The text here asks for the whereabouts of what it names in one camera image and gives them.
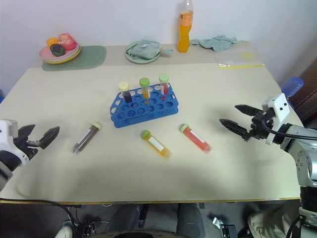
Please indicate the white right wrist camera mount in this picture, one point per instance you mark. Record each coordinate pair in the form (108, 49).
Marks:
(281, 109)

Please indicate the green-capped tube with red liquid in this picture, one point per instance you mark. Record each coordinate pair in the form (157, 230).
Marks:
(196, 138)
(164, 86)

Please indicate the white shoe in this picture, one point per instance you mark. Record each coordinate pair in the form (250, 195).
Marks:
(64, 232)

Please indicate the beige fabric bundle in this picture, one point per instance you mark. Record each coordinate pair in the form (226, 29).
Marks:
(270, 223)

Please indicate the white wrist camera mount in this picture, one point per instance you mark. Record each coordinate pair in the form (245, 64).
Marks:
(281, 109)
(7, 129)

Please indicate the blue plastic test tube rack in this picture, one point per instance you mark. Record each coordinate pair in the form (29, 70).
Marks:
(138, 116)

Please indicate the pink plate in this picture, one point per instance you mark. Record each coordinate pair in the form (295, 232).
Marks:
(45, 53)

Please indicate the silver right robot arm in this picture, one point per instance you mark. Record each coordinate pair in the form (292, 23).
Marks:
(305, 153)

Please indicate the green-capped tube with orange liquid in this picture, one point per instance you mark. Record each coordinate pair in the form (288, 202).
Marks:
(145, 90)

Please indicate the yellow-capped tube with dark liquid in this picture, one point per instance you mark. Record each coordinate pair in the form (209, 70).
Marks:
(127, 95)

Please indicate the black metal clamp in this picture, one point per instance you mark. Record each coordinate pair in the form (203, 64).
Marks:
(226, 229)

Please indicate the yellow-capped tube with brown liquid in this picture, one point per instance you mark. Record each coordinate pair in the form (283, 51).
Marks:
(86, 137)

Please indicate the blue ribbed plastic object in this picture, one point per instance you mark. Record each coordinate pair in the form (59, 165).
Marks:
(292, 85)

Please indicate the dark rounded shape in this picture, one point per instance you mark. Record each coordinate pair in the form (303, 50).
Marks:
(188, 220)

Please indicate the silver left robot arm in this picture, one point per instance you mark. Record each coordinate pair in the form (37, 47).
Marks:
(4, 174)

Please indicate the pale green crumpled cloth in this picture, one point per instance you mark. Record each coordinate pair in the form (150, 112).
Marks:
(218, 42)

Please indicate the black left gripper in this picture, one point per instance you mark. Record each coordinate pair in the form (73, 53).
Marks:
(31, 148)

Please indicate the dark brown wooden furniture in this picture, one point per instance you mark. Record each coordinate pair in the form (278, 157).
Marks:
(308, 99)

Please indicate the clear zip plastic bag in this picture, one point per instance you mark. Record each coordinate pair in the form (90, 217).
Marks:
(235, 58)

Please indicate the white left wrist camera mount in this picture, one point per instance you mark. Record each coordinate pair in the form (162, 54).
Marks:
(7, 129)

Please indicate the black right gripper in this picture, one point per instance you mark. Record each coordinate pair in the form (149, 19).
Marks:
(258, 126)

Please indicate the green-capped tube with yellow liquid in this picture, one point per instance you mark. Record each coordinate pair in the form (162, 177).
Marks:
(156, 145)

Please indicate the yellow plate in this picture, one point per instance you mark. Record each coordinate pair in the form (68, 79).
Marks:
(69, 60)

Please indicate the orange soda plastic bottle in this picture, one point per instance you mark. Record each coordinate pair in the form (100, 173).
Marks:
(185, 34)

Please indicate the orange toy food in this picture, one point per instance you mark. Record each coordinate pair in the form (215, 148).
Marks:
(52, 41)

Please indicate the pink red toy food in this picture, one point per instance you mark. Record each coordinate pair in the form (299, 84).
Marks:
(67, 41)

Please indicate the green placemat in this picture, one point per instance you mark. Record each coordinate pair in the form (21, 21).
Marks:
(91, 58)

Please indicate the dark green toy food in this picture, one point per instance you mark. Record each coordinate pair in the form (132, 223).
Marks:
(57, 50)

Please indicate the pale green plate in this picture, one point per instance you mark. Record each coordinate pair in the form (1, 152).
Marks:
(131, 59)

